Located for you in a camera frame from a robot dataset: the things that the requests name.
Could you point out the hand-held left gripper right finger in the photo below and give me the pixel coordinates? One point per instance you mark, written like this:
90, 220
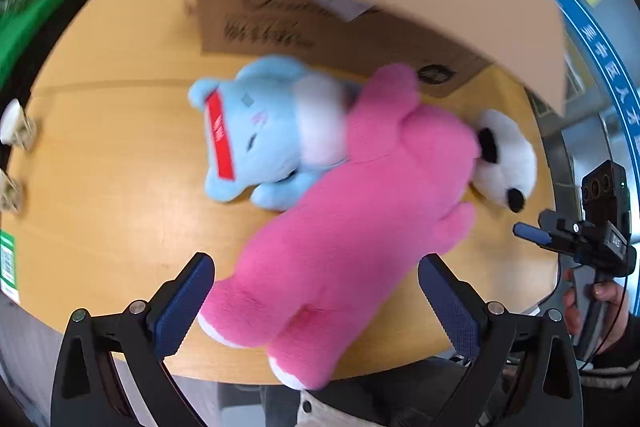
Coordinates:
450, 307

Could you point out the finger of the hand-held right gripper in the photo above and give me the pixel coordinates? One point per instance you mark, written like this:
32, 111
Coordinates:
531, 232

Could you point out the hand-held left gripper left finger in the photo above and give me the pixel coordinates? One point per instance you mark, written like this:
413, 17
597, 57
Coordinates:
184, 304

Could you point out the pink plush bear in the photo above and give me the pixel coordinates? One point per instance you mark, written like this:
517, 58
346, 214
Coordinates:
350, 217

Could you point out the person's right forearm striped sleeve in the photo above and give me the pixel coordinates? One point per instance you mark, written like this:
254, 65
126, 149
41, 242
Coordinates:
612, 387

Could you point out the round wooden desktop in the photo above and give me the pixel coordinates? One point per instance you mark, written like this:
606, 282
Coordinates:
125, 167

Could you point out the person's right hand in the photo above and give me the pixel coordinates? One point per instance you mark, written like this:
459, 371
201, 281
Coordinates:
612, 307

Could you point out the person's dark clothing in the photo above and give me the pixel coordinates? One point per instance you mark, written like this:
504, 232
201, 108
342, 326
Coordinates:
380, 399

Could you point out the green white label sticker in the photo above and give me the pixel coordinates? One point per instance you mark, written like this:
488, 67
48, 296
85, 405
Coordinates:
7, 264

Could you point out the light blue plush toy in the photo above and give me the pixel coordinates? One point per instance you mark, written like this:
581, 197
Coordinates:
260, 132

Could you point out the blue curved sign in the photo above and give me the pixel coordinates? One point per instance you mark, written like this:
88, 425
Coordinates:
592, 37

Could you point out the small white beige object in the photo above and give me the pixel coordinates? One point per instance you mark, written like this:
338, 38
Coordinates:
9, 192
15, 122

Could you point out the green plastic crate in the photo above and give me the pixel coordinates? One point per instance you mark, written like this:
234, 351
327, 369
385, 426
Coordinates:
35, 12

